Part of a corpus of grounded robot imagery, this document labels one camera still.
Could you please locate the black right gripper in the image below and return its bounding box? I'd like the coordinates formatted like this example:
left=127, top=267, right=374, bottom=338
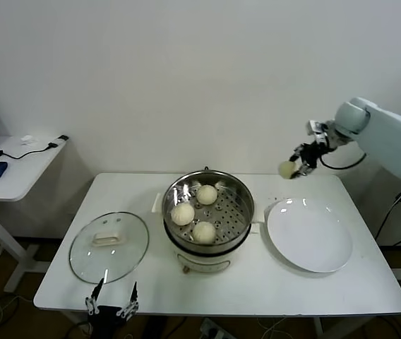
left=289, top=140, right=329, bottom=180

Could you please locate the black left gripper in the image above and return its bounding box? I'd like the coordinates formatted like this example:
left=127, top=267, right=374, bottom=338
left=84, top=278, right=140, bottom=339

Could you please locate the cream steamed baozi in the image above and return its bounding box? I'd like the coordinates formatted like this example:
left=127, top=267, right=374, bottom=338
left=170, top=203, right=196, bottom=227
left=191, top=221, right=217, bottom=244
left=278, top=160, right=299, bottom=180
left=196, top=184, right=218, bottom=206

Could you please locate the glass lid with cream handle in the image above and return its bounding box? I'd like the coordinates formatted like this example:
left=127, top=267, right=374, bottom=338
left=68, top=210, right=151, bottom=285

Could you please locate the white round plate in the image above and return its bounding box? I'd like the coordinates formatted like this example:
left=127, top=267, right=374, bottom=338
left=265, top=197, right=354, bottom=274

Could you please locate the white electric cooker base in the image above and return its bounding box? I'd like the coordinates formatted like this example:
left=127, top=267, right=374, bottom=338
left=150, top=192, right=267, bottom=275

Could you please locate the white power strip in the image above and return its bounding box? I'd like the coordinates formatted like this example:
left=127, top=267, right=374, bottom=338
left=200, top=317, right=232, bottom=339

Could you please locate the white side table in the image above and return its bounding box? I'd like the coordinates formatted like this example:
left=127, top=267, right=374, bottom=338
left=0, top=135, right=70, bottom=295

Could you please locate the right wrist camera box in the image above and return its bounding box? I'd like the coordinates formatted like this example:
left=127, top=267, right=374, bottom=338
left=307, top=119, right=330, bottom=144

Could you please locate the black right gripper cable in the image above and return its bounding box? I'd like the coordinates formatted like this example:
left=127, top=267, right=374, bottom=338
left=318, top=150, right=368, bottom=171

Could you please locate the black adapter cable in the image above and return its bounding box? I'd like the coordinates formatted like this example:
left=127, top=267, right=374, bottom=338
left=0, top=134, right=69, bottom=160

